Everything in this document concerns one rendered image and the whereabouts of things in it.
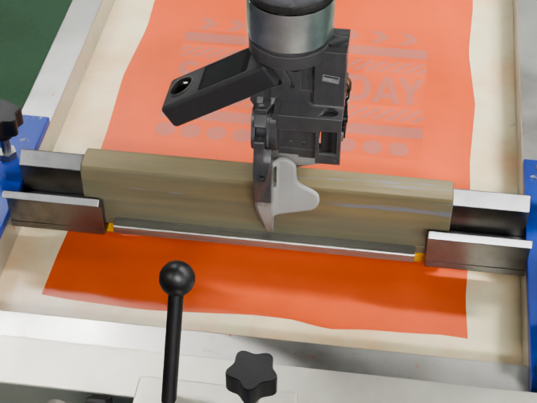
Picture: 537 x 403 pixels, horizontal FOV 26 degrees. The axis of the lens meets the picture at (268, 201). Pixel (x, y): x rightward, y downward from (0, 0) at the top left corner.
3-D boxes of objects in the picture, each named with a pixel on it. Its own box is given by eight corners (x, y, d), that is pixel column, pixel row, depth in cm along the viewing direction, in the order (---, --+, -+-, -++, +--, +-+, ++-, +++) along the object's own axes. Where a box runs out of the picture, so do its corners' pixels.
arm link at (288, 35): (239, 13, 94) (253, -41, 100) (240, 58, 97) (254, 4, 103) (331, 20, 94) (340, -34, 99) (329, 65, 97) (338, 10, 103)
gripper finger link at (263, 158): (268, 211, 106) (271, 127, 102) (252, 209, 106) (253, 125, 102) (275, 185, 110) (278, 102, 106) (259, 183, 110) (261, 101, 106)
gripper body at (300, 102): (339, 173, 105) (344, 65, 96) (244, 165, 106) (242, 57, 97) (346, 120, 110) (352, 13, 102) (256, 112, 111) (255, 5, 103)
